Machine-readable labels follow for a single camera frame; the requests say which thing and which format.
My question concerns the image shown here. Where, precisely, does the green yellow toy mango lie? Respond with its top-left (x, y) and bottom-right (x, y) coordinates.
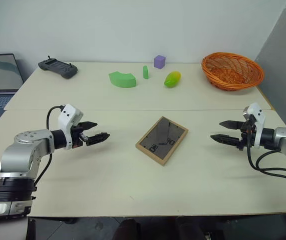
top-left (164, 70), bottom-right (182, 89)

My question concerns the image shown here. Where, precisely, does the dark rounded shape under table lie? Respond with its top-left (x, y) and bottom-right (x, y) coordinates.
top-left (112, 217), bottom-right (143, 240)

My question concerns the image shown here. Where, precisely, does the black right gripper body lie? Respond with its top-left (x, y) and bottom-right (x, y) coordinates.
top-left (238, 114), bottom-right (257, 151)

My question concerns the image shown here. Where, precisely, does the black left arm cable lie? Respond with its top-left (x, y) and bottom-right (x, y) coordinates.
top-left (34, 105), bottom-right (64, 186)

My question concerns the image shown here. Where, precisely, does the orange wicker basket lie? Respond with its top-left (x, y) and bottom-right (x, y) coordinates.
top-left (201, 51), bottom-right (265, 92)

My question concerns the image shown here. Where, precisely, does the dark grey handheld controller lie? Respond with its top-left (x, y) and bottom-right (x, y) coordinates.
top-left (38, 55), bottom-right (79, 80)

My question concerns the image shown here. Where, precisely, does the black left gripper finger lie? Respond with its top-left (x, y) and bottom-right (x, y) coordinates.
top-left (81, 121), bottom-right (98, 131)
top-left (85, 132), bottom-right (111, 147)

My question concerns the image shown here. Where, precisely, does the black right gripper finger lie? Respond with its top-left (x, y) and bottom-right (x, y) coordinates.
top-left (210, 134), bottom-right (241, 148)
top-left (218, 120), bottom-right (245, 130)

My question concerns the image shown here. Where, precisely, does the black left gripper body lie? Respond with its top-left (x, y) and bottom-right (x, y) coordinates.
top-left (71, 121), bottom-right (89, 149)

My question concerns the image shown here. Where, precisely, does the wooden framed square clock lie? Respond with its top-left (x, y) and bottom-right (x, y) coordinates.
top-left (135, 115), bottom-right (189, 167)

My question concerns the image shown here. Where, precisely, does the green curved foam block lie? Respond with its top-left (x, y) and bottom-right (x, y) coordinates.
top-left (108, 70), bottom-right (137, 89)

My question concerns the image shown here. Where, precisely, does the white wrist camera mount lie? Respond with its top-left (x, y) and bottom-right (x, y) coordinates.
top-left (57, 103), bottom-right (84, 150)
top-left (242, 102), bottom-right (267, 149)

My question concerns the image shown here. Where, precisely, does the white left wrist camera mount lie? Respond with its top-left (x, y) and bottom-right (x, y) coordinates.
top-left (57, 103), bottom-right (84, 150)

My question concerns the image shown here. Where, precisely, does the purple foam cube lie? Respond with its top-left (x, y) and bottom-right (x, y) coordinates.
top-left (153, 54), bottom-right (166, 70)

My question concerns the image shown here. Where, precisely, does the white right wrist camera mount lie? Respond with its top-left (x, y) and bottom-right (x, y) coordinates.
top-left (242, 102), bottom-right (267, 149)

